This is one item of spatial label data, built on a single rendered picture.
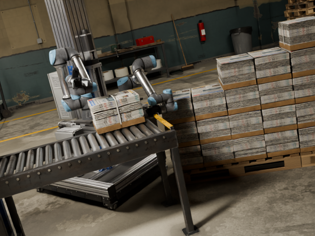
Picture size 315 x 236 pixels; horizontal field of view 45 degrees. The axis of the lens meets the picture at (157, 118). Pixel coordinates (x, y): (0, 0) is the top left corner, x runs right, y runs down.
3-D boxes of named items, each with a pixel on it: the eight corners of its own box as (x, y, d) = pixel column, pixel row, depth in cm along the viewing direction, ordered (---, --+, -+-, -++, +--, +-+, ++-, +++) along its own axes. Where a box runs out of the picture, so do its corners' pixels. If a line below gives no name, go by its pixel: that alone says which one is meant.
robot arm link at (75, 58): (77, 50, 330) (97, 94, 310) (64, 53, 326) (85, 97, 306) (77, 41, 320) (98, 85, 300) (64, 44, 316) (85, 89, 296)
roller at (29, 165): (35, 154, 286) (33, 148, 284) (33, 176, 242) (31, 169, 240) (28, 156, 285) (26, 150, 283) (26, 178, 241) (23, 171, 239)
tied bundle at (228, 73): (218, 82, 363) (214, 59, 357) (249, 77, 360) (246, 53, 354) (223, 91, 327) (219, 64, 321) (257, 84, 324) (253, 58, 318)
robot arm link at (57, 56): (83, 109, 326) (66, 47, 312) (66, 114, 320) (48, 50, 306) (79, 107, 337) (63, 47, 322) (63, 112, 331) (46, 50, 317)
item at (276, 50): (247, 53, 353) (246, 52, 353) (278, 47, 350) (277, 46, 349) (253, 58, 318) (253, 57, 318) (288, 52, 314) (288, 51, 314)
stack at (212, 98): (176, 169, 393) (161, 92, 371) (291, 151, 378) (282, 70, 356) (176, 186, 356) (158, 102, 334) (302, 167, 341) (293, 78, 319)
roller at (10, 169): (18, 159, 283) (16, 153, 282) (12, 182, 239) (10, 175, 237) (11, 161, 282) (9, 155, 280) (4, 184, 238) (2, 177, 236)
